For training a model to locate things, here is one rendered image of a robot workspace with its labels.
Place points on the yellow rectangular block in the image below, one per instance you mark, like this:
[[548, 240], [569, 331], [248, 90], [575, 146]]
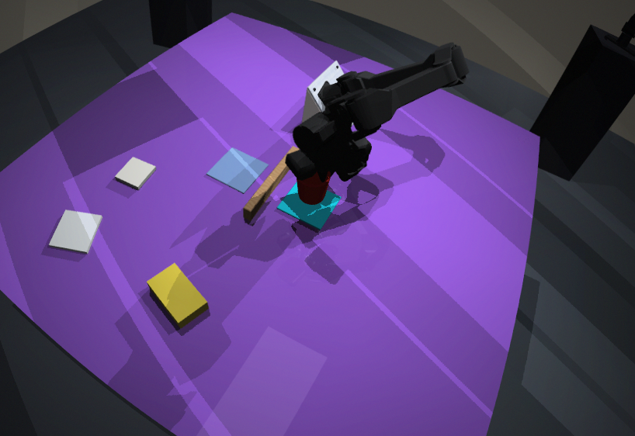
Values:
[[177, 295]]

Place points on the white flat rectangular pad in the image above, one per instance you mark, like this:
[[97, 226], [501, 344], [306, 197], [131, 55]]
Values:
[[76, 231]]

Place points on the red cup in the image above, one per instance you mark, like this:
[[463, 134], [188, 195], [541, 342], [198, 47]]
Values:
[[312, 190]]

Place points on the tan wooden bar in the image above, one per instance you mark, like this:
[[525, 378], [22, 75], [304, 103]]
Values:
[[274, 178]]

